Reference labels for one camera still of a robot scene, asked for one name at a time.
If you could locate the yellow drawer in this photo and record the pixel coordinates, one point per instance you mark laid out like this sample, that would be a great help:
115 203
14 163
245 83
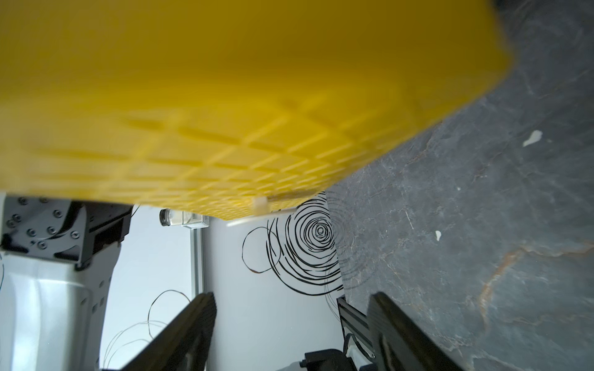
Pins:
207 106

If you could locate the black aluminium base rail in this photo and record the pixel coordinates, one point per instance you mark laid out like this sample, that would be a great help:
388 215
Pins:
356 332

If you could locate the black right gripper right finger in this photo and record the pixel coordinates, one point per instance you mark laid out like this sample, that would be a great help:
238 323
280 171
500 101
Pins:
399 344

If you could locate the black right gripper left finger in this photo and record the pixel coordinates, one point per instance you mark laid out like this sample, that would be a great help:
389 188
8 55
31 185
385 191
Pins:
185 343

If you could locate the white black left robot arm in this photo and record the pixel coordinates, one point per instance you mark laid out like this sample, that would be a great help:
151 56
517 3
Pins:
57 261

